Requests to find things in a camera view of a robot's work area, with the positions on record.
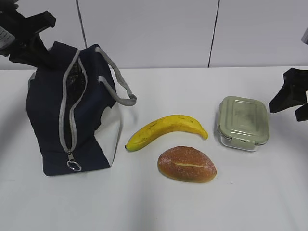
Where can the brown bread roll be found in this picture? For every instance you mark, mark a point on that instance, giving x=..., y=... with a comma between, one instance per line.
x=186, y=164

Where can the glass container with green lid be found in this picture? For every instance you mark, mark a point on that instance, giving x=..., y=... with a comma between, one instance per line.
x=242, y=123

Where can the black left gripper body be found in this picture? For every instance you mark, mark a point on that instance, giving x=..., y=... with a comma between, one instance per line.
x=19, y=34

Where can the yellow banana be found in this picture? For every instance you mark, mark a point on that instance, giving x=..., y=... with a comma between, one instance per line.
x=162, y=126

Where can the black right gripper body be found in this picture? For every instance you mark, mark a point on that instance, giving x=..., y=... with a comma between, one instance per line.
x=296, y=79

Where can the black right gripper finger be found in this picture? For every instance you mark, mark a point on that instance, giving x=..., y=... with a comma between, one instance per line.
x=286, y=99
x=302, y=113

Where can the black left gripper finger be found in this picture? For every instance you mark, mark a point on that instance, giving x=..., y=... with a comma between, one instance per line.
x=23, y=57
x=39, y=55

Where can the navy and white lunch bag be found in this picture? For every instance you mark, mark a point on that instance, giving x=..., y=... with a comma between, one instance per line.
x=74, y=109

